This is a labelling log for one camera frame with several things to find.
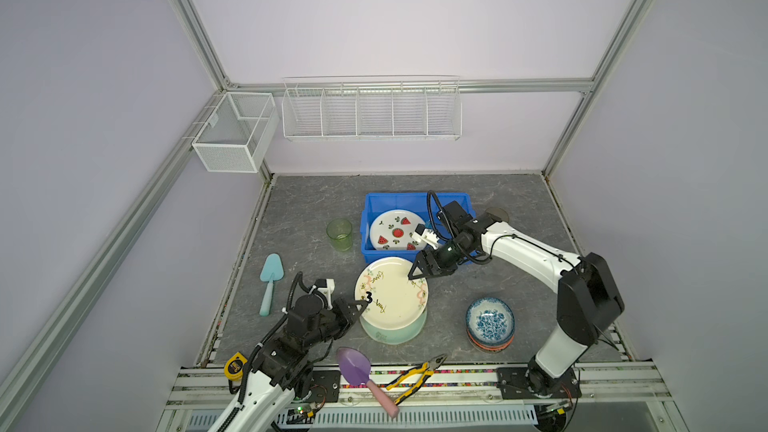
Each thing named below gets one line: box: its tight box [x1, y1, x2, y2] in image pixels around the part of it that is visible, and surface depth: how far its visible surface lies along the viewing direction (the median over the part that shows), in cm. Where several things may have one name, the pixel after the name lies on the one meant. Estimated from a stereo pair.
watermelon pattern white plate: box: [369, 209, 425, 251], surface depth 104 cm
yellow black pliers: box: [386, 353, 448, 407], surface depth 77 cm
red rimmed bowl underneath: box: [466, 329, 515, 352], surface depth 73 cm
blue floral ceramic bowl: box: [466, 297, 515, 345], surface depth 77 cm
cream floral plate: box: [355, 257, 429, 331], surface depth 81 cm
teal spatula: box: [259, 253, 284, 317], surface depth 96 cm
